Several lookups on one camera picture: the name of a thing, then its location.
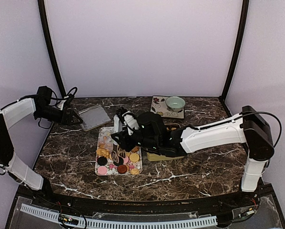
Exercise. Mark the white slotted cable duct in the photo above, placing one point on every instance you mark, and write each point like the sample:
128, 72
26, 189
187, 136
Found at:
115, 221

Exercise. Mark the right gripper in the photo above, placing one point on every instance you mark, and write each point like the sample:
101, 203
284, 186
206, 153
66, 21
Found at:
124, 142

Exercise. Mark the brown chocolate cookie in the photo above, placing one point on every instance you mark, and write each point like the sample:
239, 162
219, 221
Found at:
122, 169

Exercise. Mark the silver tin lid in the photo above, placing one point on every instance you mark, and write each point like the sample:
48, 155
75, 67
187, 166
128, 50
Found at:
94, 117

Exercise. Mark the floral cookie tray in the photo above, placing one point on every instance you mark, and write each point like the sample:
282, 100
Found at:
105, 147

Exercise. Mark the swirl butter cookie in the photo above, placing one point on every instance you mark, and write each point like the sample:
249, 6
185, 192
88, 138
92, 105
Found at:
134, 171

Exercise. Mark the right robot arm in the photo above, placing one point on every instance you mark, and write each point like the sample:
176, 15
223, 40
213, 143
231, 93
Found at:
149, 132

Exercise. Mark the gold cookie tin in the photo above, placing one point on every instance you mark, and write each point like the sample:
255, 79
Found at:
155, 157

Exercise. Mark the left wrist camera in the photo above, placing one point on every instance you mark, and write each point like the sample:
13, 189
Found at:
64, 103

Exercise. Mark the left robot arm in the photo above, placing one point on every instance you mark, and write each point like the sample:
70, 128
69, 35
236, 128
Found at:
43, 105

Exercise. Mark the black sandwich cookie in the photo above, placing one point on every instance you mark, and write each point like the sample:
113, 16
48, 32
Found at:
121, 162
102, 161

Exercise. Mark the light green ceramic bowl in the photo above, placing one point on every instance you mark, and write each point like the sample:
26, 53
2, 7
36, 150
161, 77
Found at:
175, 103

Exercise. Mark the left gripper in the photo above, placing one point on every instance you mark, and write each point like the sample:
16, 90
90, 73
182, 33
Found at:
69, 120

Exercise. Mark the pink sandwich cookie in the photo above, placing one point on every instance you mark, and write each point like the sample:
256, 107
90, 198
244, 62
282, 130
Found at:
102, 170
125, 160

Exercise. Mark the dotted round yellow biscuit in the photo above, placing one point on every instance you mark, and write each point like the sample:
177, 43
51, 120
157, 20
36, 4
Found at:
134, 158

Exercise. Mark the square floral plate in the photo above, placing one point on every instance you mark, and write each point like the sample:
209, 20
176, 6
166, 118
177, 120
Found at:
158, 106

